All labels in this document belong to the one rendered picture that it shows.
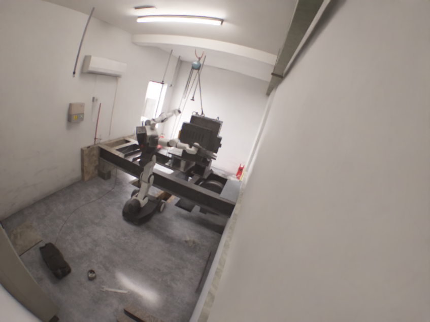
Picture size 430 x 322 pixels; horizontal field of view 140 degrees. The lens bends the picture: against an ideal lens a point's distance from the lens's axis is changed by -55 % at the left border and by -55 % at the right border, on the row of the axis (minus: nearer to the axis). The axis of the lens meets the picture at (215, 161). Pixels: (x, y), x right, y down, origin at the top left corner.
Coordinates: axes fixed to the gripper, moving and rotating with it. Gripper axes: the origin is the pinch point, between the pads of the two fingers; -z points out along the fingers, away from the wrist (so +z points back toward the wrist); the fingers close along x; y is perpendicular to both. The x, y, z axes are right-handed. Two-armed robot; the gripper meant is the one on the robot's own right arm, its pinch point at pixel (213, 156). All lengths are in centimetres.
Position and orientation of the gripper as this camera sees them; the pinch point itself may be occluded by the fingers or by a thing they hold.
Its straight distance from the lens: 194.6
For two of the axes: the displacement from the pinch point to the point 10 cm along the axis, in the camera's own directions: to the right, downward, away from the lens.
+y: 3.7, -7.2, -5.9
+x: -1.7, 5.7, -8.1
